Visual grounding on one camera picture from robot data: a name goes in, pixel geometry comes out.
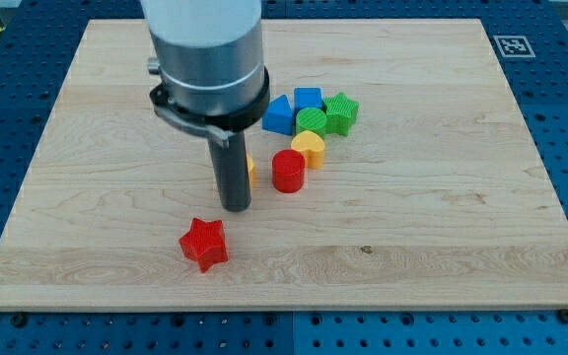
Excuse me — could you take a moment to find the red star block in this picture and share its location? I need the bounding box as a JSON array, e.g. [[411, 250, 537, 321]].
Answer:
[[179, 218, 229, 273]]

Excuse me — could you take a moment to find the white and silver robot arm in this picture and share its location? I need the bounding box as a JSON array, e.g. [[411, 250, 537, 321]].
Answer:
[[140, 0, 264, 115]]

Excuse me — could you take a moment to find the yellow hexagon block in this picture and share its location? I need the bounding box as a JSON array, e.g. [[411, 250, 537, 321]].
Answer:
[[246, 154, 256, 187]]

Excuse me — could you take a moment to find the green star block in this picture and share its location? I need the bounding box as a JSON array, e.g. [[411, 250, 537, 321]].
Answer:
[[323, 93, 359, 136]]

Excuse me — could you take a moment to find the red cylinder block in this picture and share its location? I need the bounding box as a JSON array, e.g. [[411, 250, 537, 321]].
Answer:
[[272, 149, 306, 193]]

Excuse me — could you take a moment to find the yellow heart block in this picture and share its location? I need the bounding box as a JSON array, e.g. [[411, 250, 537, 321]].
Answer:
[[291, 130, 325, 170]]

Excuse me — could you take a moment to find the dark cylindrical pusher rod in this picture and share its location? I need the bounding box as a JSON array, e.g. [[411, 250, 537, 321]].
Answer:
[[208, 132, 251, 212]]

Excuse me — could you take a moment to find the blue triangle block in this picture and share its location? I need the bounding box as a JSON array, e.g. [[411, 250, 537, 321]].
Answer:
[[261, 95, 293, 136]]

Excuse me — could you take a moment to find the green cylinder block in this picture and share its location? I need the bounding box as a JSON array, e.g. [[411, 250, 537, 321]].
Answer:
[[295, 107, 327, 138]]

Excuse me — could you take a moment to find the blue cube block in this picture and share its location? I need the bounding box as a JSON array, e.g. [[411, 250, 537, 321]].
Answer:
[[294, 87, 323, 114]]

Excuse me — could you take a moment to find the wooden board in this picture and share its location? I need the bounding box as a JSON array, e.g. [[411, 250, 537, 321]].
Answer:
[[0, 20, 568, 313]]

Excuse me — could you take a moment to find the black clamp with metal lever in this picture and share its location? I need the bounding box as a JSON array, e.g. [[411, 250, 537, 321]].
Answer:
[[149, 67, 270, 149]]

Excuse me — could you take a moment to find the white fiducial marker tag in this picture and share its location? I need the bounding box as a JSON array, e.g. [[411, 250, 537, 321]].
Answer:
[[494, 35, 535, 58]]

